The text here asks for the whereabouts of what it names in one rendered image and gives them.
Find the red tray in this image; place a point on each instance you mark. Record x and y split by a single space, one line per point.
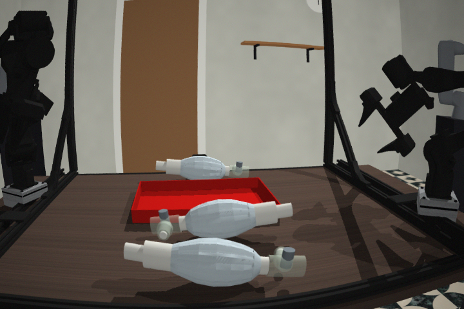
179 196

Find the white resuscitator with pale blue bag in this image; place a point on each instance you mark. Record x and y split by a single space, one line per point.
202 168

